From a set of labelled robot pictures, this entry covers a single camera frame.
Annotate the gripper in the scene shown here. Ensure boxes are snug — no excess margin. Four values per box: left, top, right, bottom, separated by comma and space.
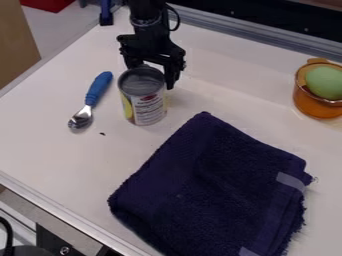
116, 25, 188, 91

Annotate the red box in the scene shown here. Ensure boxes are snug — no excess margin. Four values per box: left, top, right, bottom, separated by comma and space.
18, 0, 77, 14

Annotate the blue clamp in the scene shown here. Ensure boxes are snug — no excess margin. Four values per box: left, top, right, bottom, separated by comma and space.
97, 0, 115, 27

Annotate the orange pot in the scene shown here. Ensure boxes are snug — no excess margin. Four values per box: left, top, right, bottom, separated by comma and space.
291, 57, 342, 120

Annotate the green toy ball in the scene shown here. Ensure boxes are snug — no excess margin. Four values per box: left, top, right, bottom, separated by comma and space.
304, 65, 342, 101

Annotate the silver can with label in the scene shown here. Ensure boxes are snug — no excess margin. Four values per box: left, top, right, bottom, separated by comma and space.
116, 65, 170, 127

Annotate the blue handled spoon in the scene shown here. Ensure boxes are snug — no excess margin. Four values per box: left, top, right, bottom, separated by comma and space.
66, 70, 115, 130

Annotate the cardboard box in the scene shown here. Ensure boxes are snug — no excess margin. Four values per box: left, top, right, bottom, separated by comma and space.
0, 0, 43, 90

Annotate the dark blue cloth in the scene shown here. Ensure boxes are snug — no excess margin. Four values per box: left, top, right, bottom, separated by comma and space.
106, 111, 316, 256

